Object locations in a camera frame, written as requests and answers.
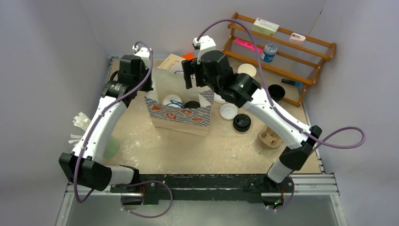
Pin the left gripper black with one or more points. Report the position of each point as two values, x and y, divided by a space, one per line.
147 87

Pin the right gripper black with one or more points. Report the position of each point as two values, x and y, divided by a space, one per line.
187 66

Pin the white cup lid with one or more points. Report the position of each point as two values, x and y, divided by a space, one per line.
228 111
173 101

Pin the checkered paper bakery bag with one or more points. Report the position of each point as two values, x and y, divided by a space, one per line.
193 121

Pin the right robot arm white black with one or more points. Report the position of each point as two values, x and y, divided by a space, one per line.
246 93

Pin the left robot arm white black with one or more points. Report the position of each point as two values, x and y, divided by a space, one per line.
83 165

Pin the orange paper bag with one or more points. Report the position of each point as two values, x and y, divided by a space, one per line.
189 56

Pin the cakes recipe book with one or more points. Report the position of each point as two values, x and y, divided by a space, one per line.
172 63

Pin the pink highlighter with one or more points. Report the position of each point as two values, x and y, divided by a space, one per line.
248 45

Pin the stack of white paper cups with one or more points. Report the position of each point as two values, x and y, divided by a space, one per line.
247 69

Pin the green cup holder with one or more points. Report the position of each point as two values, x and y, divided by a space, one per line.
112 148

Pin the stack of black lids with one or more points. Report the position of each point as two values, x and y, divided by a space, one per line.
241 122

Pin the white green box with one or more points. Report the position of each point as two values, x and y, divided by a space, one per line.
265 27

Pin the blue white jar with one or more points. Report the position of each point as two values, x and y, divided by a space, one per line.
269 52

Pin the black paper cup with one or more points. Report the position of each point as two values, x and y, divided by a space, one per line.
276 92

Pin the black blue marker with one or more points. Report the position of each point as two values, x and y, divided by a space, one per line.
291 82

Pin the wooden shelf rack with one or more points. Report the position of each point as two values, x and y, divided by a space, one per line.
283 62

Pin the pink white tape dispenser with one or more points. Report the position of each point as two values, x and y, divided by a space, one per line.
297 38

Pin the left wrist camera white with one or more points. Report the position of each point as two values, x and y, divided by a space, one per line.
143 53

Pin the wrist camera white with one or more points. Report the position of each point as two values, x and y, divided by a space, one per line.
204 45
143 53

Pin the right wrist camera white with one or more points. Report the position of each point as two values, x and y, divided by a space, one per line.
204 45

